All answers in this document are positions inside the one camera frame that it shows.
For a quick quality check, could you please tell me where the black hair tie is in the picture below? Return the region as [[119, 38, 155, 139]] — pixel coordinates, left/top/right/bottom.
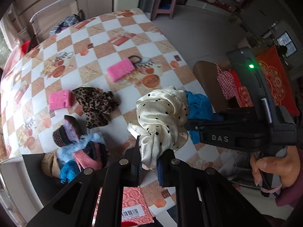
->
[[127, 55, 144, 67]]

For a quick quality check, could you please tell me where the person's right hand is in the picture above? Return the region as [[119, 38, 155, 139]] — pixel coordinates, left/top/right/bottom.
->
[[250, 146, 302, 187]]

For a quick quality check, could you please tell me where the wooden chair back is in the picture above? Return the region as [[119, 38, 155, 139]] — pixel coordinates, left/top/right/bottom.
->
[[193, 61, 227, 112]]

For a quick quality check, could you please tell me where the red plastic basin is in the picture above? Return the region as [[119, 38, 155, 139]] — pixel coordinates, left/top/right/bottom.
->
[[2, 40, 30, 78]]

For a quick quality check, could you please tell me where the pink knitted cloth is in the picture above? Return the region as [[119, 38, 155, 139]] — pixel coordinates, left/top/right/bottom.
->
[[73, 141, 109, 171]]

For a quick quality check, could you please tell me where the pink plastic stool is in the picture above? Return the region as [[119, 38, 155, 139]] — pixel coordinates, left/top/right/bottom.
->
[[151, 0, 176, 19]]

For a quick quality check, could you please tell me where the pink sponge with holes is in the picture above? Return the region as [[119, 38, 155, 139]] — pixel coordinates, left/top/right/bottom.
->
[[48, 90, 73, 111]]

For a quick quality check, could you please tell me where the plaid cloth on chair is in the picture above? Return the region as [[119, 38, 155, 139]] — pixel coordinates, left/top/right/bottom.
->
[[49, 14, 82, 36]]

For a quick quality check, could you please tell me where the beige folding chair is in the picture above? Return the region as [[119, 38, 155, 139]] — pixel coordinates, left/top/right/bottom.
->
[[29, 0, 85, 44]]

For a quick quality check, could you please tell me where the checkered patterned tablecloth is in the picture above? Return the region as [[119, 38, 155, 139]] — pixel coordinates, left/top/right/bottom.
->
[[0, 7, 237, 218]]

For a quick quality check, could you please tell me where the red white checkered cloth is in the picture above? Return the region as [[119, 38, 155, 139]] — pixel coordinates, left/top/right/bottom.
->
[[216, 65, 241, 105]]

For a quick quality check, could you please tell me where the leopard print scrunchie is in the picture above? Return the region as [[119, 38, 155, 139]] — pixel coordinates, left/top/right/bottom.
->
[[72, 87, 119, 129]]

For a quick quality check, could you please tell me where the purple brown knitted scrunchie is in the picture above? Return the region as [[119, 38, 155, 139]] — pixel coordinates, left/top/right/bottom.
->
[[52, 115, 82, 148]]

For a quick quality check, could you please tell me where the tan cloth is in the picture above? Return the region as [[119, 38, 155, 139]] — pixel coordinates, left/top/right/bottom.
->
[[41, 152, 61, 178]]

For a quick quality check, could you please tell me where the red patterned box with barcode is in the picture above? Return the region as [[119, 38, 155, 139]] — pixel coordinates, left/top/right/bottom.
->
[[93, 186, 155, 227]]

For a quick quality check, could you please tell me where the blue cloth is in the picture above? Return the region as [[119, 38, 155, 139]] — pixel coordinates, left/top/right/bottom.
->
[[184, 90, 223, 145]]

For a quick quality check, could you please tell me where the cream polka dot satin scarf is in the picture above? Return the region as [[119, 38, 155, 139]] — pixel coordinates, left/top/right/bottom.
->
[[127, 86, 190, 170]]

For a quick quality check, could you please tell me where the pink sponge near hair tie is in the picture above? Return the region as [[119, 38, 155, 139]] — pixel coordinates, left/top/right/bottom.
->
[[107, 58, 135, 82]]

